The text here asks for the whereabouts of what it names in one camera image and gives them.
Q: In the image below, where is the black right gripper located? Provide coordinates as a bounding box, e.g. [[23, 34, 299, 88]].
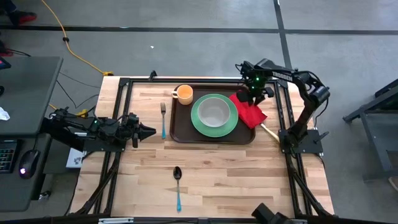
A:
[[236, 60, 275, 106]]

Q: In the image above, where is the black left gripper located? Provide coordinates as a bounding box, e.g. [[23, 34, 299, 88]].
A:
[[119, 113, 157, 149]]

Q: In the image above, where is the red cloth napkin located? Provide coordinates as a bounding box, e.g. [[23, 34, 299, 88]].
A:
[[229, 93, 268, 129]]

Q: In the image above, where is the fork with blue handle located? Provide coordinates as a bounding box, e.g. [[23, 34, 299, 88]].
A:
[[160, 102, 167, 139]]

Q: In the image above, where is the knife with cream handle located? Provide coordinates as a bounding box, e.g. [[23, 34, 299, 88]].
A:
[[260, 123, 280, 143]]

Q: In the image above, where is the beige bowl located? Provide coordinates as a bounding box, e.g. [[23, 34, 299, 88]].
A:
[[197, 97, 231, 128]]

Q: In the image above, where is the green plate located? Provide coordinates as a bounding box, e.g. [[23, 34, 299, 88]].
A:
[[190, 93, 239, 138]]

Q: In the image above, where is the black spoon with blue handle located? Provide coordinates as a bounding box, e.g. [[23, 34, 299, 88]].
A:
[[173, 166, 183, 213]]

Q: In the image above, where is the orange mug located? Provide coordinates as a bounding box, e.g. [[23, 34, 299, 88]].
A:
[[171, 84, 194, 106]]

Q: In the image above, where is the dark brown serving tray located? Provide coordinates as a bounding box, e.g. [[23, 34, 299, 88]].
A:
[[169, 84, 256, 144]]

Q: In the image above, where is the white printed box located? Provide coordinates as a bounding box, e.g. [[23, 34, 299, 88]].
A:
[[65, 147, 87, 169]]

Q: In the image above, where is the black angular object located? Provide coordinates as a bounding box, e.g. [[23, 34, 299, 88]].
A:
[[251, 202, 294, 224]]

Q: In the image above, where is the black computer mouse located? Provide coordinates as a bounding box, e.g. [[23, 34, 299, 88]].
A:
[[17, 149, 40, 180]]

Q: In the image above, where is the grey desk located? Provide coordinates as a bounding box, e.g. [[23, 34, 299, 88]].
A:
[[0, 55, 63, 213]]

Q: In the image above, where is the dark grey metal cart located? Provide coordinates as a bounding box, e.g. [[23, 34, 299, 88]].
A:
[[343, 78, 398, 182]]

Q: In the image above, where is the backlit keyboard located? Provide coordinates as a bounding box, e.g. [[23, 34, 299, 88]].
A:
[[0, 139, 18, 174]]

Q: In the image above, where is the person's foot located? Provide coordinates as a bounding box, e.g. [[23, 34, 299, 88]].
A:
[[9, 11, 38, 25], [0, 42, 15, 57]]

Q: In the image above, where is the person's leg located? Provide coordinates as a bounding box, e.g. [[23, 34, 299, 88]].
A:
[[0, 0, 17, 13]]

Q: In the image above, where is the black aluminium table frame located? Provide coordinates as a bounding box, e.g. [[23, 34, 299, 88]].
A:
[[70, 70, 336, 224]]

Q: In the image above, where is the yellow plug cord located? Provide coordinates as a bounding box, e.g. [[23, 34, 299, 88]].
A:
[[49, 104, 89, 118]]

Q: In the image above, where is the yellow extension cord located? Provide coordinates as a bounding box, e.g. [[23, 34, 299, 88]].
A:
[[40, 0, 114, 77]]

